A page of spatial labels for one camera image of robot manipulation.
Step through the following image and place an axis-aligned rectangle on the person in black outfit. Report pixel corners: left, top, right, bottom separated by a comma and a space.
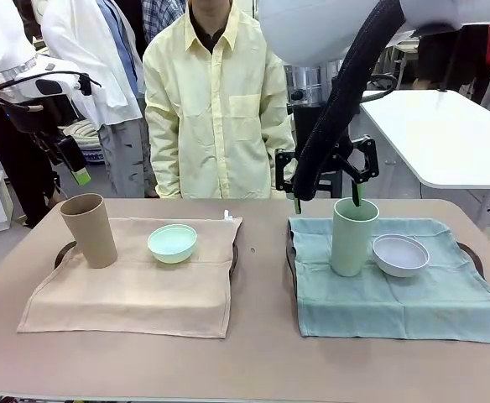
412, 29, 490, 102

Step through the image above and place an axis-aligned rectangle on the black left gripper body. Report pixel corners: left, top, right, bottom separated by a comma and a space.
8, 95, 78, 165

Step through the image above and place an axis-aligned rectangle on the person in white coat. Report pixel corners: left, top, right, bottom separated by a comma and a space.
41, 0, 149, 198

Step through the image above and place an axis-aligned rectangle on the mint green bowl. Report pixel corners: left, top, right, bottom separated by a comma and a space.
147, 223, 198, 264

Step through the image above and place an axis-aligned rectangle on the green tall cup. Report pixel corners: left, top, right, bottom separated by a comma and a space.
331, 197, 380, 278

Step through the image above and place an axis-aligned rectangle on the person in plaid shirt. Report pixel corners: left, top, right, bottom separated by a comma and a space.
142, 0, 187, 43

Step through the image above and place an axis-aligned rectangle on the white blue round pouf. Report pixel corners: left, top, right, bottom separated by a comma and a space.
62, 119, 106, 163

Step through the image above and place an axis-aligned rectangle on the brown tall cup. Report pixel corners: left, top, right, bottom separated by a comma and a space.
59, 193, 118, 270

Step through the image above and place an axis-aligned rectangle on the dark brown handled tray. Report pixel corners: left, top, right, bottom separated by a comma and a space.
54, 239, 241, 281
285, 217, 486, 290

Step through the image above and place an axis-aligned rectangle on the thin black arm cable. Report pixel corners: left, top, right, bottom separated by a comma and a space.
0, 71, 102, 113

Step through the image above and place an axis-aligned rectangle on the white background table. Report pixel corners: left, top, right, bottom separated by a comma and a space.
360, 89, 490, 230

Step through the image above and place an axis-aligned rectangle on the blue cloth mat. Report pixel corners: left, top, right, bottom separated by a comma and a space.
289, 217, 490, 345

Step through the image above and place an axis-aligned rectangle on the person's right forearm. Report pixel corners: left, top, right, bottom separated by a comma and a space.
146, 138, 183, 199

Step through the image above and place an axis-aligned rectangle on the person in dark clothes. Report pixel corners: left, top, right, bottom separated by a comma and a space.
0, 79, 68, 228

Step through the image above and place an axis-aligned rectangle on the pale lavender bowl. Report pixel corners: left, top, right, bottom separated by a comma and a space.
372, 233, 431, 279

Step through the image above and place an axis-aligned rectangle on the black braided cable sleeve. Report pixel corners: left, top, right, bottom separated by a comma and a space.
293, 0, 405, 202

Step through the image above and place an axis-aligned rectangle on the beige cloth mat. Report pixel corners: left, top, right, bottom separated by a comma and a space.
16, 216, 244, 340

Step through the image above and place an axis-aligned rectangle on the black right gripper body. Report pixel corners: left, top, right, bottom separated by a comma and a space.
294, 104, 334, 160

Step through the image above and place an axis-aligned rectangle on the person in yellow shirt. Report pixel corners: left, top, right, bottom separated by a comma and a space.
142, 0, 297, 199

